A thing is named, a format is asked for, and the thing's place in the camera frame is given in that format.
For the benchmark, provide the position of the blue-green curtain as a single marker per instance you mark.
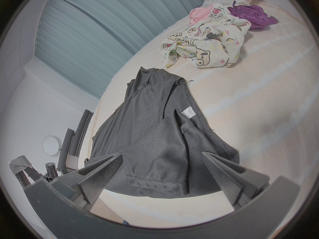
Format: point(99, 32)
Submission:
point(99, 33)

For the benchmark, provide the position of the bed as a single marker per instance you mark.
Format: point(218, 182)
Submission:
point(261, 96)

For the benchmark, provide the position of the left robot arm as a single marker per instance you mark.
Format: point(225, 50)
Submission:
point(18, 162)

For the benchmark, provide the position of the pink garment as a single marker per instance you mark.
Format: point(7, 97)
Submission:
point(199, 14)

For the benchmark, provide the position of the purple garment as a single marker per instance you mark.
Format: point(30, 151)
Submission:
point(251, 16)

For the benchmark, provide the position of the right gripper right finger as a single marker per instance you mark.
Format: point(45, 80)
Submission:
point(224, 178)

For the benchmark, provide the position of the white printed pyjama top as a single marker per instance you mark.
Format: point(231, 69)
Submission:
point(211, 51)

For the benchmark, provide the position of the black chest of drawers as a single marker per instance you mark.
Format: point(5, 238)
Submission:
point(83, 131)

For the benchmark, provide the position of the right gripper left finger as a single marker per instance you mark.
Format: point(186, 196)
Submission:
point(99, 178)

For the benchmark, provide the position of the round white-framed mirror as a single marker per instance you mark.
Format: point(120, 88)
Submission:
point(50, 146)

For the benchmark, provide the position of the black T-shirt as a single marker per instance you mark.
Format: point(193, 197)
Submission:
point(149, 146)

